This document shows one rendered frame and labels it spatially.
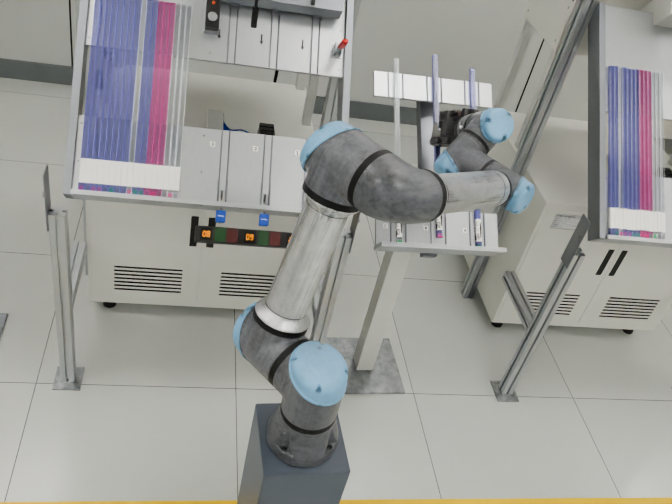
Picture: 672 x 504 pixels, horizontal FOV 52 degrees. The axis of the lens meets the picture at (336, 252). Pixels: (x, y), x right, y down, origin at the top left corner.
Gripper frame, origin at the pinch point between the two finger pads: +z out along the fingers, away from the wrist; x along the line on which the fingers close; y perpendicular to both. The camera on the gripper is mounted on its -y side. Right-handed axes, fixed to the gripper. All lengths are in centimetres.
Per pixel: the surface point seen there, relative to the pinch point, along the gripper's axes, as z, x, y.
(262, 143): 7.8, 45.2, -3.2
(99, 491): 17, 82, -99
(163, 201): 3, 69, -20
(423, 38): 174, -59, 72
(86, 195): 5, 87, -20
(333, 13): 9.7, 28.2, 32.7
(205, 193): 6, 59, -17
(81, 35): 12, 91, 20
